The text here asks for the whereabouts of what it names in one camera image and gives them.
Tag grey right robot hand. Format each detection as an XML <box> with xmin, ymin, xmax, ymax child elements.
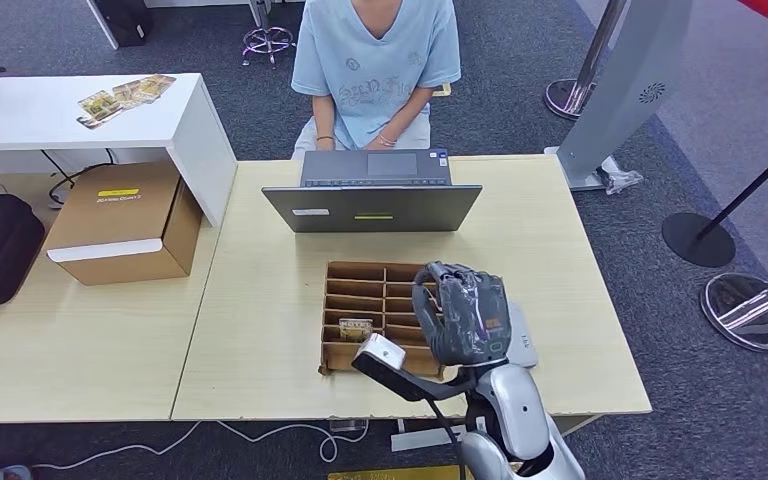
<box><xmin>411</xmin><ymin>260</ymin><xmax>513</xmax><ymax>368</ymax></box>

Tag grey card reader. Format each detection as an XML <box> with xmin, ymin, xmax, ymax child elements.
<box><xmin>504</xmin><ymin>301</ymin><xmax>540</xmax><ymax>370</ymax></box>

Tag person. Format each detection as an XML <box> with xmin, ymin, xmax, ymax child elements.
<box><xmin>289</xmin><ymin>0</ymin><xmax>463</xmax><ymax>160</ymax></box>

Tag brown slotted card organizer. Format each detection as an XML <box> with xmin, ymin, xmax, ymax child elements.
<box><xmin>318</xmin><ymin>260</ymin><xmax>448</xmax><ymax>380</ymax></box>

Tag grey laptop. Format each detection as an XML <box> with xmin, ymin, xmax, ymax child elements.
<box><xmin>261</xmin><ymin>149</ymin><xmax>484</xmax><ymax>234</ymax></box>

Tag chrome stool base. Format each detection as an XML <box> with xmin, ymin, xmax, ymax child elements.
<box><xmin>241</xmin><ymin>0</ymin><xmax>296</xmax><ymax>70</ymax></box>

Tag gold floor sheet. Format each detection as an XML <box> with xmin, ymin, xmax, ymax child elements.
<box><xmin>327</xmin><ymin>465</ymin><xmax>468</xmax><ymax>480</ymax></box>

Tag clear plastic bag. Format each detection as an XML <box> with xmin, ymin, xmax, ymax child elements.
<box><xmin>594</xmin><ymin>157</ymin><xmax>644</xmax><ymax>197</ymax></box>

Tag brown cardboard box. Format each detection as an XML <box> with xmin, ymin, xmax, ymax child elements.
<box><xmin>44</xmin><ymin>162</ymin><xmax>204</xmax><ymax>287</ymax></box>

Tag black box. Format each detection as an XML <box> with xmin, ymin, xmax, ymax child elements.
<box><xmin>94</xmin><ymin>0</ymin><xmax>155</xmax><ymax>49</ymax></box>

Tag grey kiosk panel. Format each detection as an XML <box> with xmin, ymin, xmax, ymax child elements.
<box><xmin>542</xmin><ymin>0</ymin><xmax>695</xmax><ymax>193</ymax></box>

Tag chrome stanchion base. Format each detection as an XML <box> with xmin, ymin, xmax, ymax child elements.
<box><xmin>699</xmin><ymin>266</ymin><xmax>768</xmax><ymax>352</ymax></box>

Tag white desk shelf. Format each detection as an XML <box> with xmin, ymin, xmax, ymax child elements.
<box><xmin>0</xmin><ymin>72</ymin><xmax>238</xmax><ymax>229</ymax></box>

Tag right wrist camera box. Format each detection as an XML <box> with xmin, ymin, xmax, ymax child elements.
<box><xmin>350</xmin><ymin>333</ymin><xmax>408</xmax><ymax>372</ymax></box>

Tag chrome stanchion post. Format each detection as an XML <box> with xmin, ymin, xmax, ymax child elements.
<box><xmin>542</xmin><ymin>0</ymin><xmax>630</xmax><ymax>122</ymax></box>

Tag black stanchion post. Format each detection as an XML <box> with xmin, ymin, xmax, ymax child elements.
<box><xmin>662</xmin><ymin>131</ymin><xmax>768</xmax><ymax>269</ymax></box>

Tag white floor cable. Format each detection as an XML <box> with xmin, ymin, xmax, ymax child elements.
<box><xmin>0</xmin><ymin>420</ymin><xmax>371</xmax><ymax>475</ymax></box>

